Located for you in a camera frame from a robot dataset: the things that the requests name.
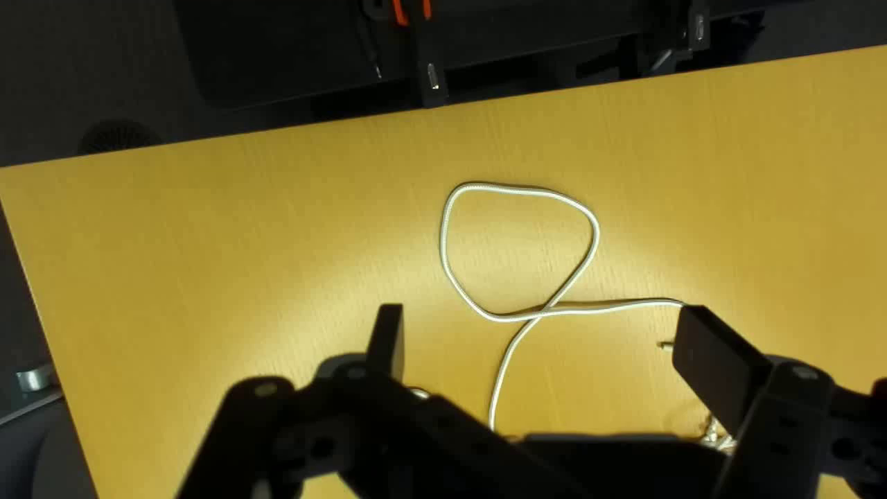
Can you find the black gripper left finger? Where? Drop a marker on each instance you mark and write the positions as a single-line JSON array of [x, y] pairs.
[[305, 424]]

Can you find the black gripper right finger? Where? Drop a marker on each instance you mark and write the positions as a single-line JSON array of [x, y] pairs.
[[793, 424]]

